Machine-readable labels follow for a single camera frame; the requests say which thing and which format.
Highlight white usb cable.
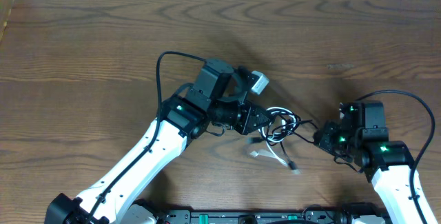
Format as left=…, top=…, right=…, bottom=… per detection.
left=248, top=105, right=298, bottom=168

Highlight black usb cable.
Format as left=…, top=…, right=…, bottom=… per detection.
left=246, top=112, right=320, bottom=176

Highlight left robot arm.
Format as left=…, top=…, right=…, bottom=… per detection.
left=44, top=95, right=274, bottom=223

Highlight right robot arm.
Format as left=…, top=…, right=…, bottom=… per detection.
left=313, top=101, right=437, bottom=223

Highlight cardboard box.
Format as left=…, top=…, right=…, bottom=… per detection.
left=0, top=0, right=14, bottom=39

